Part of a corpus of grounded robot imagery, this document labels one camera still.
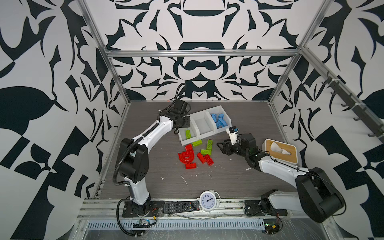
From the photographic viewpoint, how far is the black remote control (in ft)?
2.43

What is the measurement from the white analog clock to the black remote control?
2 cm

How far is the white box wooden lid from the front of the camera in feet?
2.86
